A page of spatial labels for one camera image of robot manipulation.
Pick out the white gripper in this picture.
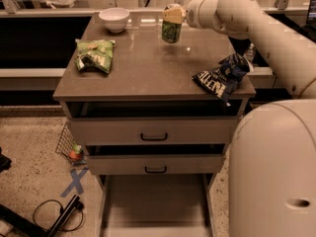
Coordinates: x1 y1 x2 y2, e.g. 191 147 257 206
163 0 220 29

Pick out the green soda can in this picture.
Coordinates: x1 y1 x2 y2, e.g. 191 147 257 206
161 3 184 44

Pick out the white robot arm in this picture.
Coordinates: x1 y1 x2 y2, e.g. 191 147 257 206
163 0 316 237

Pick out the grey drawer cabinet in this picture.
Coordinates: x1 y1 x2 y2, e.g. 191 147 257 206
52 11 257 237

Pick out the top grey drawer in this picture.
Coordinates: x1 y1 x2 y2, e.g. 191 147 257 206
61 100 249 146

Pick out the grey drawer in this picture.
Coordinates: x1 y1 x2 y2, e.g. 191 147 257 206
61 100 249 146
86 144 226 175

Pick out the middle grey drawer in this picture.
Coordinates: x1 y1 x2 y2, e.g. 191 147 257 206
86 144 226 175

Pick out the bottom open drawer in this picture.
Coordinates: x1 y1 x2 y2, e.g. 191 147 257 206
98 174 215 237

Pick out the white ceramic bowl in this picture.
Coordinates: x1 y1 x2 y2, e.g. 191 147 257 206
99 7 129 33

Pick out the blue chip bag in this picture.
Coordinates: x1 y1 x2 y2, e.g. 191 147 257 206
193 53 253 106

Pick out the green chip bag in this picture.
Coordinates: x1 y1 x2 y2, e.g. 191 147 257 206
75 39 116 74

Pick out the clear plastic water bottle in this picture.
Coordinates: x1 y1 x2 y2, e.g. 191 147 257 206
244 43 256 63

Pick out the orange green item in basket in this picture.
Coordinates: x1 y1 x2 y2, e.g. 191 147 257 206
68 143 83 162

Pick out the blue tape cross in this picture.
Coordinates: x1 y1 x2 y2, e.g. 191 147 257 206
60 167 88 198

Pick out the black stand leg left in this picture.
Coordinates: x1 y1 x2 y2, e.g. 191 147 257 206
0 195 82 237

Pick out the wire mesh basket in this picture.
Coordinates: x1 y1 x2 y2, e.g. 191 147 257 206
55 124 86 166

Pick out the black floor cable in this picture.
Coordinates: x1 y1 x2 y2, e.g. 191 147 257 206
32 198 85 233

